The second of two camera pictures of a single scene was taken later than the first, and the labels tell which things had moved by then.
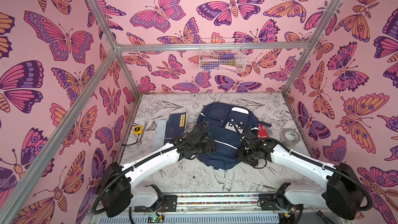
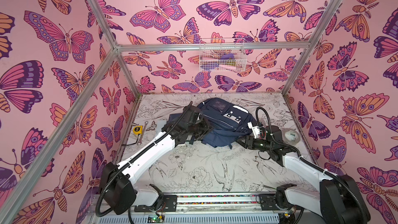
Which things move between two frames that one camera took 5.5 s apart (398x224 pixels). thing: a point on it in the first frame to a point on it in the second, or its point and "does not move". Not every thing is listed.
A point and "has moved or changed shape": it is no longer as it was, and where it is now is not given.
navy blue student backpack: [226, 123] has moved or changed shape
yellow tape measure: [137, 129] does not move
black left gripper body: [204, 147] to [198, 130]
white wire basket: [222, 55] does not move
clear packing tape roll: [290, 137] does not move
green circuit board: [154, 219] does not move
